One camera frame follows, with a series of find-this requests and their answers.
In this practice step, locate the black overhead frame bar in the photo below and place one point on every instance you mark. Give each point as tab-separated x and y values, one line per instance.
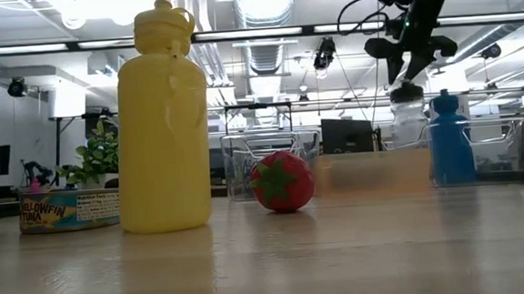
73	45

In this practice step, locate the teal yellowfin tuna can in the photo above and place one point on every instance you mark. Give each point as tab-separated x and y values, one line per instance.
52	214

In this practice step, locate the black ceiling camera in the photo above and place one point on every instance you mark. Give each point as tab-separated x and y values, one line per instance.
491	51
322	59
17	87

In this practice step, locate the silver ceiling air duct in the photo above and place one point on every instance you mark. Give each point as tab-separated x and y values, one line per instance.
265	55

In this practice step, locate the blue water bottle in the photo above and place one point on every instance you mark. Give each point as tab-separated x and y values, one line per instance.
451	153

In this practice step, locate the clear plastic bin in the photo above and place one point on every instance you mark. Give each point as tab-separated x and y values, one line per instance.
495	160
238	176

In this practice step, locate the green plant in white pot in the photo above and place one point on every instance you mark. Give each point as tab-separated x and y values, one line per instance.
94	157

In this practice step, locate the clear bottle with black lid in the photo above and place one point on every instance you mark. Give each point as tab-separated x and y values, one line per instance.
407	93

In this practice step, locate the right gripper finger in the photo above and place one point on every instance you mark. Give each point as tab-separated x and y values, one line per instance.
380	48
445	47

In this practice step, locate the yellow water bottle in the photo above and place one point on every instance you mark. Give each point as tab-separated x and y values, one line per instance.
162	148

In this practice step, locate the red toy strawberry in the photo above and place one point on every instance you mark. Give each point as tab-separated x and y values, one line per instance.
292	191

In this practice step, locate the black background pipe frame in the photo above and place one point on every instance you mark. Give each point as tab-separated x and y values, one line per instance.
257	105

